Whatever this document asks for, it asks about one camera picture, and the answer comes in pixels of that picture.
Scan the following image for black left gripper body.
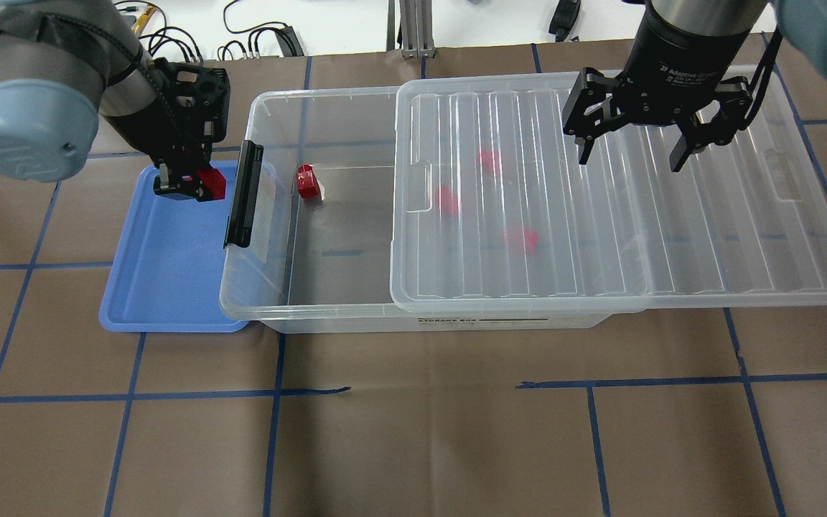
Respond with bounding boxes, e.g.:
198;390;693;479
108;61;230;177

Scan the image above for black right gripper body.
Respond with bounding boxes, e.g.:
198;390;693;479
569;21;752;134

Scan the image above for red block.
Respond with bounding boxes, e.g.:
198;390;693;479
197;168;227;202
478;149;502;177
295;164;324;204

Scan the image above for clear ribbed box lid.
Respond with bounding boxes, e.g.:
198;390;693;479
388;73;827;315

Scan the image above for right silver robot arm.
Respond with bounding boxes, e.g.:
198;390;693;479
562;1;827;171

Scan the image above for clear plastic storage box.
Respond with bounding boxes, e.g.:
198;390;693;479
219;86;606;334

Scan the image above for red block box centre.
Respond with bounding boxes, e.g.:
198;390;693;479
433;184;460;218

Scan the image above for blue plastic tray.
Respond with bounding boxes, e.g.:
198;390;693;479
98;161;246;333

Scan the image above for black device on desk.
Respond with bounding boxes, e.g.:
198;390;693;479
548;0;583;42

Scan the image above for red block front edge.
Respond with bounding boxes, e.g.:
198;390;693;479
503;227;541;256

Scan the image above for black box latch handle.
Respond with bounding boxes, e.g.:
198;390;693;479
223;139;265;248

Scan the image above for black cables on desk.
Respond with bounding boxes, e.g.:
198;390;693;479
116;0;307;61

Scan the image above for aluminium frame post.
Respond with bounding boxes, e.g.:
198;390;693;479
386;1;436;59

